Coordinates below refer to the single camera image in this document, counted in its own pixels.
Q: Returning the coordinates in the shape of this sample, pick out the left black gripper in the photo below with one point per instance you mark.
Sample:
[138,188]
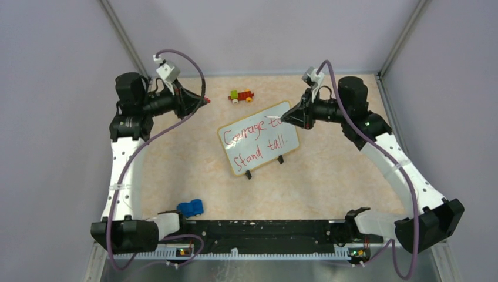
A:
[185,101]

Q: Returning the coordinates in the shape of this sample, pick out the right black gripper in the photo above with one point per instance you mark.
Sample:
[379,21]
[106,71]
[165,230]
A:
[302,114]

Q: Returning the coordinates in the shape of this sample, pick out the white whiteboard yellow edge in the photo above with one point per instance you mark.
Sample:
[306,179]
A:
[254,141]

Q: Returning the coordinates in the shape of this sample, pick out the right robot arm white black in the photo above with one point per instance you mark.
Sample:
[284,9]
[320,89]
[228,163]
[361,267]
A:
[431,217]

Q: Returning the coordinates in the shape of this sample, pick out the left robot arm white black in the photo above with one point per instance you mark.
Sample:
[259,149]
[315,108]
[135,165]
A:
[122,228]

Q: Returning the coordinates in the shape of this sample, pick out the red green brick toy car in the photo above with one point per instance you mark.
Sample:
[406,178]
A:
[235,96]

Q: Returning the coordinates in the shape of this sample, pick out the blue toy car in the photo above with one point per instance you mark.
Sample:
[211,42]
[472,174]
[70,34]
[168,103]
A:
[190,209]

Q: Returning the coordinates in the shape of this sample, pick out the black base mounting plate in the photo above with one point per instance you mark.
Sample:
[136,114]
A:
[269,236]

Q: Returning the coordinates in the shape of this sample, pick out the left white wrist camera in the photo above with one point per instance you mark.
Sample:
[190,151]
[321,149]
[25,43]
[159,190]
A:
[167,71]

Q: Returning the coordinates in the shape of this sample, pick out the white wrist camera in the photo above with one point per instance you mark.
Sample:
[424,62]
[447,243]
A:
[314,79]
[167,71]

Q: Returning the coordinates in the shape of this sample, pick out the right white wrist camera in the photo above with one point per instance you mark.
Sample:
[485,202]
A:
[314,79]

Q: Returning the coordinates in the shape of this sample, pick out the aluminium frame rail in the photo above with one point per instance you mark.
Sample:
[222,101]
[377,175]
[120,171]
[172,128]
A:
[177,262]

